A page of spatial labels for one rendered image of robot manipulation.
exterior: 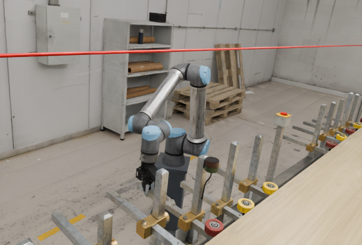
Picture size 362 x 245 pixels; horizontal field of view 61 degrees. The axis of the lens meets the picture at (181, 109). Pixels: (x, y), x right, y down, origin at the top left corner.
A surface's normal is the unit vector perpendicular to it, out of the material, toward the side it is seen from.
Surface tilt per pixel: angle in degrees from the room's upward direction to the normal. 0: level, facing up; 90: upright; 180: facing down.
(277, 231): 0
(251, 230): 0
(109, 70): 90
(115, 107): 90
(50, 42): 90
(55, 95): 90
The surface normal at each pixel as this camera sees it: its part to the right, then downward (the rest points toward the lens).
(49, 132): 0.79, 0.27
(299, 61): -0.61, 0.18
